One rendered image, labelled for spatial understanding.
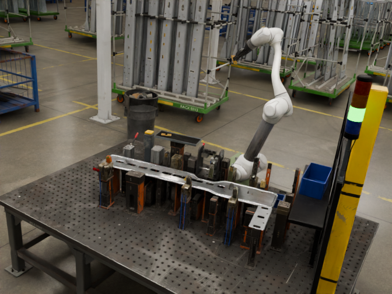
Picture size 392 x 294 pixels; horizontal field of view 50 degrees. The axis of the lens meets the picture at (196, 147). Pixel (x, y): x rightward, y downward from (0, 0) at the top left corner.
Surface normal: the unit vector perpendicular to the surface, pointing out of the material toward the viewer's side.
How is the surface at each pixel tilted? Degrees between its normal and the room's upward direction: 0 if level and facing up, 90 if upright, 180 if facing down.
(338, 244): 90
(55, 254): 0
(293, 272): 0
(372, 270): 0
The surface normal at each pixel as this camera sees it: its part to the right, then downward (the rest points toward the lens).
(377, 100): -0.35, 0.35
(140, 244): 0.07, -0.91
